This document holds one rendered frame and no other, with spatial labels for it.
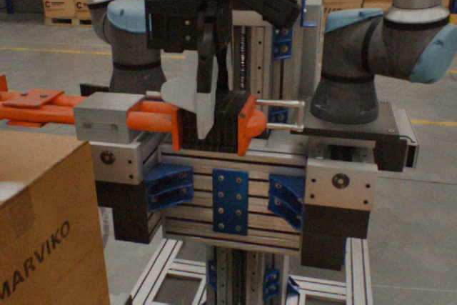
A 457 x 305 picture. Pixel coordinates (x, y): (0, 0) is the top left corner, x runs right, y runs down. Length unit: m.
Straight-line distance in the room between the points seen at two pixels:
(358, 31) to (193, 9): 0.55
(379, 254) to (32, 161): 1.92
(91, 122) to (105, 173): 0.50
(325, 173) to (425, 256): 1.62
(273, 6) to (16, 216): 0.46
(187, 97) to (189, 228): 0.75
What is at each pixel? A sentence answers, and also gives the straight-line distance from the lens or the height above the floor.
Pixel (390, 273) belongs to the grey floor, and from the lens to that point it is 2.36.
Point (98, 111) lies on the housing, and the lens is 0.58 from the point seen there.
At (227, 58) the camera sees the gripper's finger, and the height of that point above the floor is 1.27.
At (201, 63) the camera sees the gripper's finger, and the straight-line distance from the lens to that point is 0.49.
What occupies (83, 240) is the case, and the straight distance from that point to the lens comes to 0.92.
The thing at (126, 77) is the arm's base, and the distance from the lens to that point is 1.13.
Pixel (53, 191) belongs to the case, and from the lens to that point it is 0.80.
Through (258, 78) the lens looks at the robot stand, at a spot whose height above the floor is 1.09.
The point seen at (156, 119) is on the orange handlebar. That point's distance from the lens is 0.55.
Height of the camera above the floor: 1.40
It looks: 22 degrees down
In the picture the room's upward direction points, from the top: straight up
